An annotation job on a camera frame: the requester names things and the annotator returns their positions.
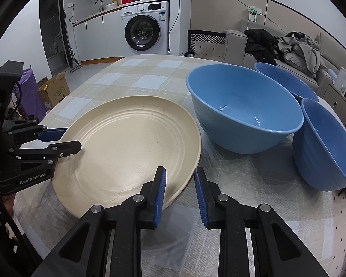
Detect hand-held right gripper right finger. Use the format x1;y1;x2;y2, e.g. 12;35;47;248
194;167;329;277

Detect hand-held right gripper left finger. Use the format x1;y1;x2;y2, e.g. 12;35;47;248
30;166;167;277

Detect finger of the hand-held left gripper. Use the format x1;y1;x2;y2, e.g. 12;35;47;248
10;140;83;166
4;118;69;147

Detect cream round plate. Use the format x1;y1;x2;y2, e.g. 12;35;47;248
50;95;202;219

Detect blue bowl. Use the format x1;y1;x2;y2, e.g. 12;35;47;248
254;63;319;103
186;63;304;154
292;98;346;192

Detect cardboard box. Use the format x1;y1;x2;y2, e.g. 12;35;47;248
37;72;70;110

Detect purple plastic bag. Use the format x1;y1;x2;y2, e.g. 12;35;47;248
17;68;47;122

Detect stick vacuum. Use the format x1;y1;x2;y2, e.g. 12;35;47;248
68;49;83;73

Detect dark glass door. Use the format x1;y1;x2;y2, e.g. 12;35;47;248
39;0;75;77

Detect white base cabinets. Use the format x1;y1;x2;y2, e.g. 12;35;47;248
73;12;124;63

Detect white washing machine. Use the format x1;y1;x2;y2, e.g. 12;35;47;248
121;1;170;57

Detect black white patterned cushion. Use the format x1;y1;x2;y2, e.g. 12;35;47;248
187;30;226;61

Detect grey sofa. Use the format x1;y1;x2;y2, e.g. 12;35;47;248
223;20;346;100

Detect black jacket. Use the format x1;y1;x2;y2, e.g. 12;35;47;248
244;29;277;66

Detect grey side cabinet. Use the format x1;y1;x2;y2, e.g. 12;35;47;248
323;78;346;133

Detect grey hoodie pile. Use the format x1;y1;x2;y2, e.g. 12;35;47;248
277;32;326;78

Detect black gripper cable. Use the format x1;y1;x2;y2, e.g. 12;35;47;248
13;81;23;117

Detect wall socket charger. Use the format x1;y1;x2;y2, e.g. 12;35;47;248
246;6;263;22

